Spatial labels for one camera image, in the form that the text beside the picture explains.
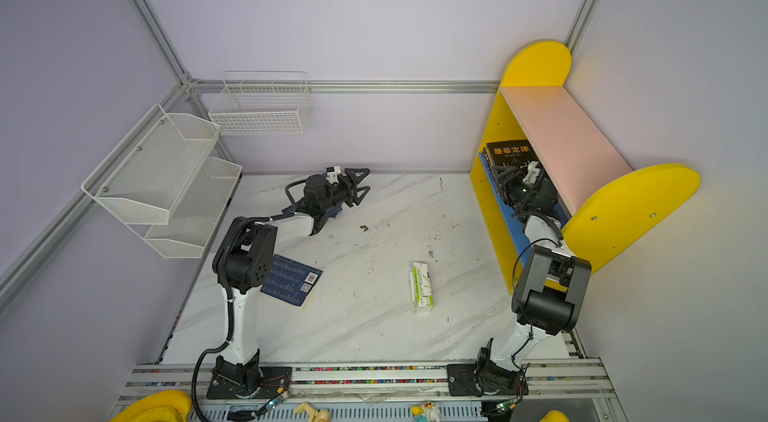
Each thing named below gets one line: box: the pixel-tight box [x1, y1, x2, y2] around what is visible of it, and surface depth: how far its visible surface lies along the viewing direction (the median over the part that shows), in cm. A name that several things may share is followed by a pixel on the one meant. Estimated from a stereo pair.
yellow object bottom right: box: [539, 409, 571, 422], surface depth 68 cm
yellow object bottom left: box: [110, 390, 192, 422], surface depth 68 cm
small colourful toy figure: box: [411, 401, 442, 422], surface depth 69 cm
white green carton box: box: [410, 261, 435, 312], surface depth 88 cm
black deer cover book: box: [486, 140, 543, 167], surface depth 103 cm
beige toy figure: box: [294, 402, 331, 422], surface depth 70 cm
